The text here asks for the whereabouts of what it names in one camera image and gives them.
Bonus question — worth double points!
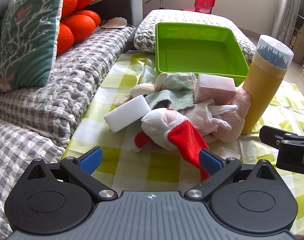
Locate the pink fuzzy sock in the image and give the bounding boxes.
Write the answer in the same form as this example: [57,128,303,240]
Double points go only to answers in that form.
[203,84,251,143]

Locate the white glove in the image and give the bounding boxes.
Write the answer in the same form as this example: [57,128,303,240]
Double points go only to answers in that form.
[184,99,238,136]

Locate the santa hat plush toy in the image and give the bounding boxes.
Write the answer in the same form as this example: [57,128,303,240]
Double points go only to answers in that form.
[131,108,210,181]

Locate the white foam block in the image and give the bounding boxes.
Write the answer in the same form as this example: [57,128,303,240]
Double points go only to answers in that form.
[104,95,151,133]

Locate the pink foam block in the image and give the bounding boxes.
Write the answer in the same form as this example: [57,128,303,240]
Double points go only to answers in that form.
[194,74,236,105]

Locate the green terry cloth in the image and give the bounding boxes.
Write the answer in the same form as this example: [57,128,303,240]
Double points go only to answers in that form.
[145,89,195,112]

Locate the grey checkered sofa cover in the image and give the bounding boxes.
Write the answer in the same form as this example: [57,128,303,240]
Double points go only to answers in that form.
[0,25,134,239]

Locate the yellow cylinder canister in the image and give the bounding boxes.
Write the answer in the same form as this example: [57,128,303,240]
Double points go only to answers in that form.
[241,35,294,134]

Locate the green plastic bin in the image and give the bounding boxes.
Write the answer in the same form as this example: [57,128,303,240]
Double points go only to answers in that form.
[155,22,249,86]

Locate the green tree pattern pillow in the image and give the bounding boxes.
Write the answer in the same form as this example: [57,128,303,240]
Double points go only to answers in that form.
[0,0,63,94]

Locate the grey curtain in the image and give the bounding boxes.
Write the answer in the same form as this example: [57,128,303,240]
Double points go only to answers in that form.
[272,0,301,45]

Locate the orange bumpy cushion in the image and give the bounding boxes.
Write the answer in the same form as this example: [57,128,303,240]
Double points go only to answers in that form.
[57,0,101,55]

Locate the white paper scrap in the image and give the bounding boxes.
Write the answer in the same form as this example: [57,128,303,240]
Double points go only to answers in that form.
[100,17,128,29]

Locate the red plastic chair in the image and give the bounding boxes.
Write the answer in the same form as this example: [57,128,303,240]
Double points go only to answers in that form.
[185,0,216,14]

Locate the grey sofa armrest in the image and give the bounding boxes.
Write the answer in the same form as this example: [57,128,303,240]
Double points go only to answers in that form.
[89,0,143,27]

